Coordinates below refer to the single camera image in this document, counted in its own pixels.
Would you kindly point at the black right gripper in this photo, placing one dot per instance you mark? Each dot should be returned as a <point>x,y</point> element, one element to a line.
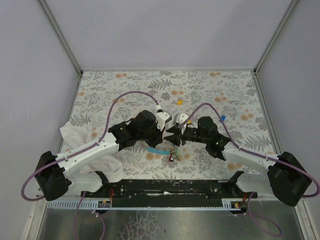
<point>178,136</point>

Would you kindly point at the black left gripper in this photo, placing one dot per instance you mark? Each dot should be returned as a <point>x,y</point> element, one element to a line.
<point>157,136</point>

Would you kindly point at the metal keyring organizer with keys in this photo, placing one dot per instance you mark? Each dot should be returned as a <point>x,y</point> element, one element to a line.
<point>166,149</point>

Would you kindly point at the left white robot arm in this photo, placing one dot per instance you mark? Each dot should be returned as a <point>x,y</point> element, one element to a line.
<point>59,174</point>

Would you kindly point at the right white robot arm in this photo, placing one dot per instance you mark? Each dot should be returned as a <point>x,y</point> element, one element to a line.
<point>279,175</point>

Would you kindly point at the yellow key far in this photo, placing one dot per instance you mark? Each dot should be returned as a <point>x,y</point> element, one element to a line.
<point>178,100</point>

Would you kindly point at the white cloth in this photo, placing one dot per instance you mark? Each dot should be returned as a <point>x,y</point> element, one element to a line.
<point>78,136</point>

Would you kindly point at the blue key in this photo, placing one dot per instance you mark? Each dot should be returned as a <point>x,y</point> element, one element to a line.
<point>222,118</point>

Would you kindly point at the floral table mat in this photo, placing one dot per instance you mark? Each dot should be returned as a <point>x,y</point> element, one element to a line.
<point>106,98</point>

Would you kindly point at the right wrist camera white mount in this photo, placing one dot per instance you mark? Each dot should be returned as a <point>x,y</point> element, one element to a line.
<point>181,120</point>

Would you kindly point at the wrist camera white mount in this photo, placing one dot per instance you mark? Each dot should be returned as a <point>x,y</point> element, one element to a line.
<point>162,117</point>
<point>181,120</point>

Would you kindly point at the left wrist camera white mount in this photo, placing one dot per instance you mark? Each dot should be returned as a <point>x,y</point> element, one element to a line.
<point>162,117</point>

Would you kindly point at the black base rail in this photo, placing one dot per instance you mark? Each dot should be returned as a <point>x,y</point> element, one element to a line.
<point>159,193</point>

